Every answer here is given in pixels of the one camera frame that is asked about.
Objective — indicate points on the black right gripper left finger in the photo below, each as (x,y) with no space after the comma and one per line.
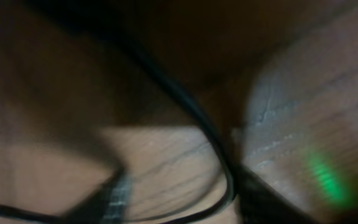
(105,206)

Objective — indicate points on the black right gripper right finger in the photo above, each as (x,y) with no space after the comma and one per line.
(260,204)

